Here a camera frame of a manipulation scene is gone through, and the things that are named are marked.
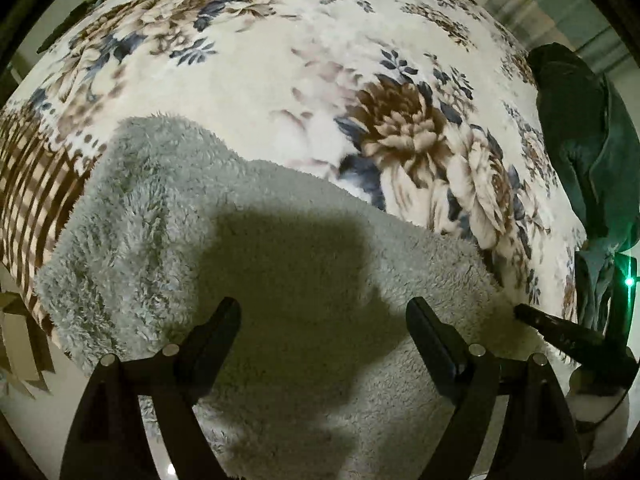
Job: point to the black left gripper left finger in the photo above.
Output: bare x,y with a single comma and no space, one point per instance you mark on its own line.
107,439

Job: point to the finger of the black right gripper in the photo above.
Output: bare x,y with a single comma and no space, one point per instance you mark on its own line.
605,356

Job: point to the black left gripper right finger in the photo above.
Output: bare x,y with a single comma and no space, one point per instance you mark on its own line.
537,440

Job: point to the grey fleece pants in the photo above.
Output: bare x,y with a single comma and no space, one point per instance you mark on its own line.
323,380

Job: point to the folded dark teal garment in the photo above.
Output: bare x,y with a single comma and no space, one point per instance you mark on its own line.
599,265

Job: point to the cardboard box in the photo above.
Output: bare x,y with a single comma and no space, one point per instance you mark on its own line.
25,354

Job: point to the dark green fleece blanket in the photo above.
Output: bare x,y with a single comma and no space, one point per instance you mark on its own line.
591,142

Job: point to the floral bed blanket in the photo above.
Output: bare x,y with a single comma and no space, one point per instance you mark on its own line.
425,109

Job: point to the right green curtain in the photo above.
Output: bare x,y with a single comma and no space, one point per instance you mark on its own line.
576,24

